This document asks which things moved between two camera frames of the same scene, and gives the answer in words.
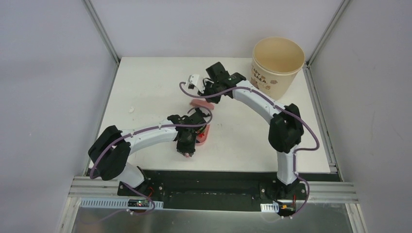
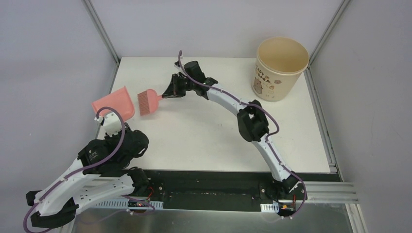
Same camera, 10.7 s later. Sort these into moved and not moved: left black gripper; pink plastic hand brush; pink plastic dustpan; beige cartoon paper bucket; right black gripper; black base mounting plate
Moved: pink plastic dustpan; pink plastic hand brush; left black gripper; right black gripper
Not moved: black base mounting plate; beige cartoon paper bucket
